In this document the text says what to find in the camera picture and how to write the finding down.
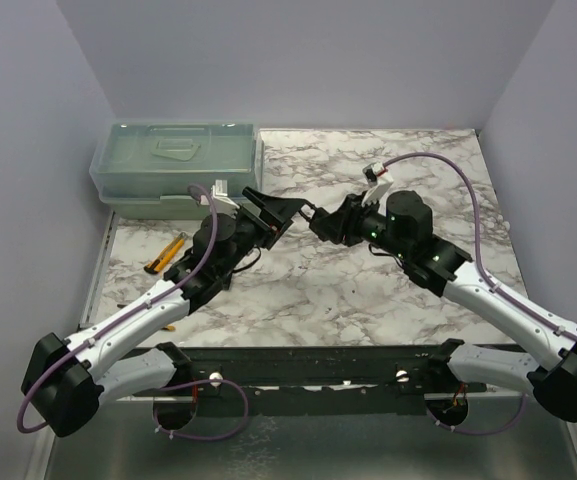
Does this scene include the black padlock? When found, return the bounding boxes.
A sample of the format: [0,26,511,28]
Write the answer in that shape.
[298,202,330,232]

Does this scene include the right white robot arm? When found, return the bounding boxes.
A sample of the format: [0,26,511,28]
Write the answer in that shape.
[309,191,577,422]

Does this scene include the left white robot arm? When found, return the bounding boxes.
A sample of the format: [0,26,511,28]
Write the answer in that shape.
[17,185,308,437]

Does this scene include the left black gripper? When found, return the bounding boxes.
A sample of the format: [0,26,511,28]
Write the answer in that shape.
[217,188,304,279]

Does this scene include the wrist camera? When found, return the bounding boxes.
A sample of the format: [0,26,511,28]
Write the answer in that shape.
[362,162,393,207]
[199,180,239,215]

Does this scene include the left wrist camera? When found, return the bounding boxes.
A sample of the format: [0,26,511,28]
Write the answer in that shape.
[199,180,239,215]

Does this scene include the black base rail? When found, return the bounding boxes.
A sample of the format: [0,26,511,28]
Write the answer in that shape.
[142,342,462,421]

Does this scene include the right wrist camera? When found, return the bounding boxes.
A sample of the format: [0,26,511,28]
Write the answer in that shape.
[362,162,393,207]

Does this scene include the green translucent plastic toolbox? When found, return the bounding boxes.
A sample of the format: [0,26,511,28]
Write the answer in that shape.
[89,120,264,220]

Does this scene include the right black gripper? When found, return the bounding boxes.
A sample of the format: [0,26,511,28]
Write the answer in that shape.
[313,191,410,261]

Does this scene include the yellow utility knife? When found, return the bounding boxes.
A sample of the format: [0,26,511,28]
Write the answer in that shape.
[143,232,187,275]

